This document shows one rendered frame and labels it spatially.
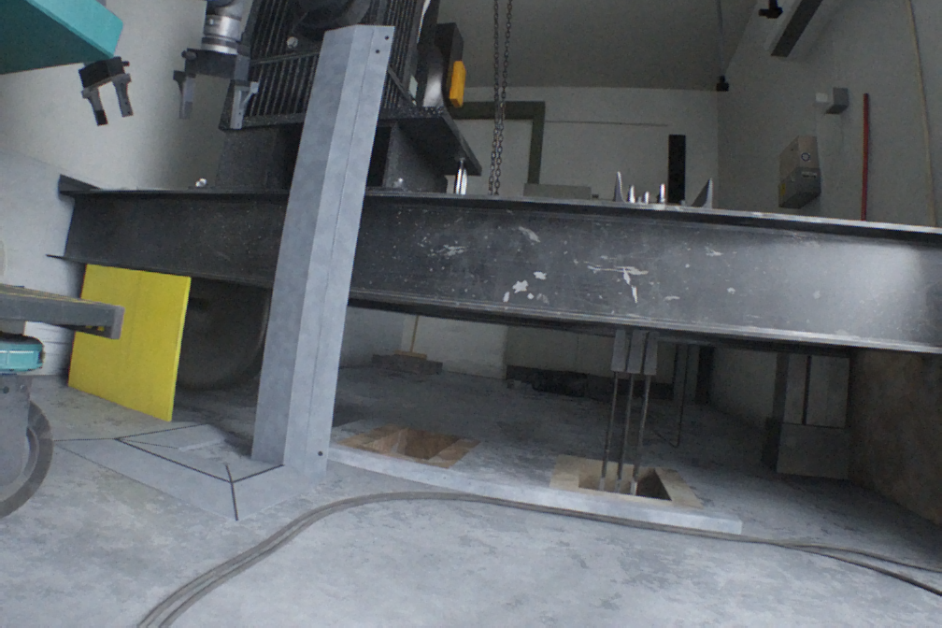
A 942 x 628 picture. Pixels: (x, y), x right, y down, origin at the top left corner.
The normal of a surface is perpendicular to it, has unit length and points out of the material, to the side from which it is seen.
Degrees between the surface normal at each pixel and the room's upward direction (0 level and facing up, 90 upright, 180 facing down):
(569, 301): 90
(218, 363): 90
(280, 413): 90
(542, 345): 90
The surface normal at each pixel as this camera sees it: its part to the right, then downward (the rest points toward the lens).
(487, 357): -0.28, -0.15
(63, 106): 0.95, 0.08
